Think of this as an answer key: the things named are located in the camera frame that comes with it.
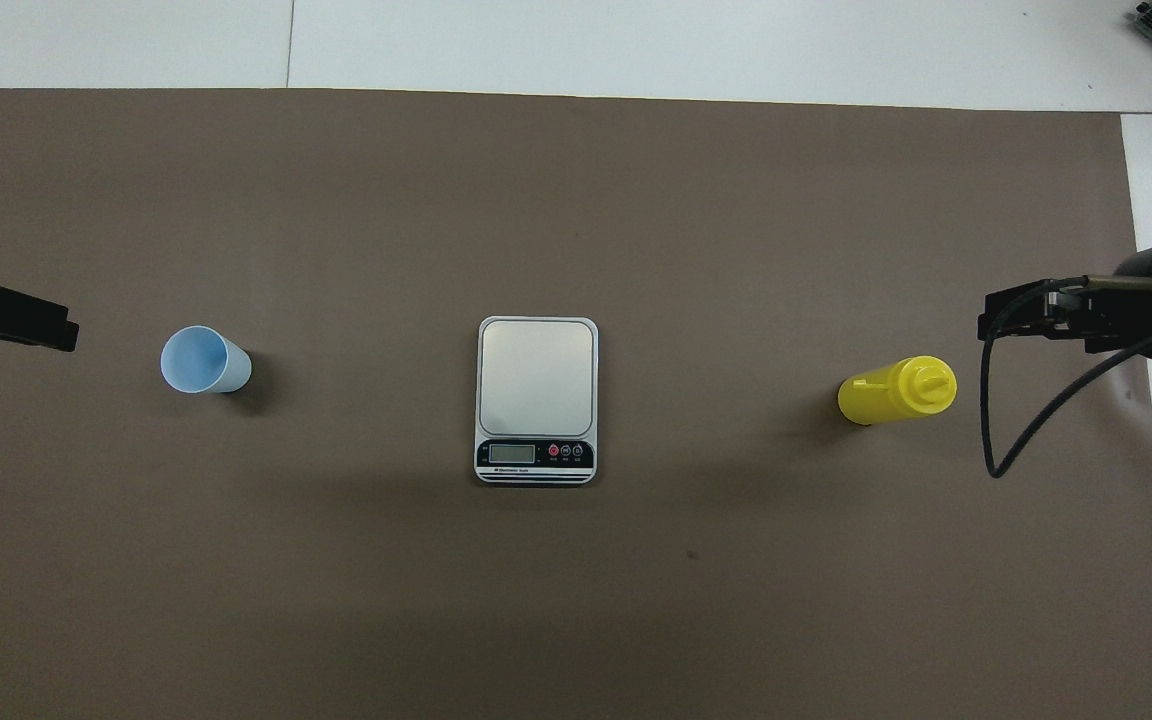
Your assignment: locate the brown paper table mat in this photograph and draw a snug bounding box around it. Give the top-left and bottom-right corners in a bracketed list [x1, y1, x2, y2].
[0, 88, 1152, 720]

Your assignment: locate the silver digital kitchen scale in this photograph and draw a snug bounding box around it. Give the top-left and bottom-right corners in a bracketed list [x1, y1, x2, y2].
[475, 316, 599, 486]

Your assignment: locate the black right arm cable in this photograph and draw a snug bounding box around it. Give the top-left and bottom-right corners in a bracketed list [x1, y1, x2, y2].
[980, 275, 1152, 479]

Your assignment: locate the yellow squeeze bottle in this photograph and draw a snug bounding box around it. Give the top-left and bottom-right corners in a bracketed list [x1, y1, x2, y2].
[837, 355, 958, 427]

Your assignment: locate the light blue plastic cup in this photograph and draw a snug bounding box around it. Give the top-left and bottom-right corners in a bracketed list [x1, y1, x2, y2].
[160, 325, 253, 395]

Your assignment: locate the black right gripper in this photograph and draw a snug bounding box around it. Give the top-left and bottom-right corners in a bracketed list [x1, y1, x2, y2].
[978, 243, 1152, 361]

